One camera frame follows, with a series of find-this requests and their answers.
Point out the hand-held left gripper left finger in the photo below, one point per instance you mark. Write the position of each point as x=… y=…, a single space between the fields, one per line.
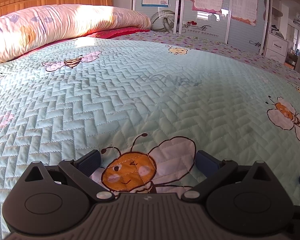
x=90 y=162

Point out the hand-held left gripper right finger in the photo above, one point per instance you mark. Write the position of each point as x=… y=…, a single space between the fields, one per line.
x=207 y=162

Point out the quilted bee bedspread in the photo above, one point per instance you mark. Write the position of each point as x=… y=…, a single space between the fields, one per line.
x=140 y=92

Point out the frog and heart blanket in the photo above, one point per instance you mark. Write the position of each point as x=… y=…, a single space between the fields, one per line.
x=215 y=43

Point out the red patterned bed sheet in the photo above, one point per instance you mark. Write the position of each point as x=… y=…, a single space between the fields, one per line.
x=110 y=33

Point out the sliding door wardrobe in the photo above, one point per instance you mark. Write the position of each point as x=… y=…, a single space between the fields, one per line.
x=223 y=30

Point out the white drawer cabinet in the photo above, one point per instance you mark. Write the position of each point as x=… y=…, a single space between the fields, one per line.
x=277 y=46

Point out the white corner shelf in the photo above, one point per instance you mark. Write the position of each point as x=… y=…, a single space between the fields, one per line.
x=277 y=12

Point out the wooden headboard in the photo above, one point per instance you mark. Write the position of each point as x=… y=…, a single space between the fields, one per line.
x=52 y=0

